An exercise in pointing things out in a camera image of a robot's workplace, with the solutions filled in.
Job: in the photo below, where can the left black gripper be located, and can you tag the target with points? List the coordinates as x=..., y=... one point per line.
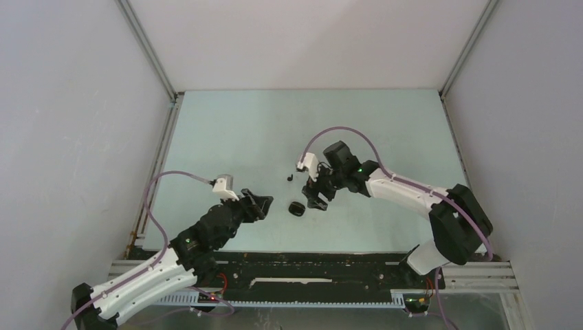
x=254, y=206

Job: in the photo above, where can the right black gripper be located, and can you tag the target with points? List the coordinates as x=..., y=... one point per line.
x=312, y=190

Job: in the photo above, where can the black earbud charging case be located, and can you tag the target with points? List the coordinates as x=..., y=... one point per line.
x=296, y=208

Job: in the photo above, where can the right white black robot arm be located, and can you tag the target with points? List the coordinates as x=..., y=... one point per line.
x=458, y=223

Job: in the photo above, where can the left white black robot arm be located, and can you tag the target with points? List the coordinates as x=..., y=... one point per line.
x=184, y=261

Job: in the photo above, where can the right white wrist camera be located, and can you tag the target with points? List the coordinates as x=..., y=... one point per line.
x=308, y=163

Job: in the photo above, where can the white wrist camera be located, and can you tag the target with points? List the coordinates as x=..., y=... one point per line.
x=308, y=163
x=222, y=187

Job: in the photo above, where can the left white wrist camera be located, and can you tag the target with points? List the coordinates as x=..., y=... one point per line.
x=222, y=187

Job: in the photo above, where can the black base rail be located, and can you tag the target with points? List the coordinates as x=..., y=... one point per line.
x=327, y=278

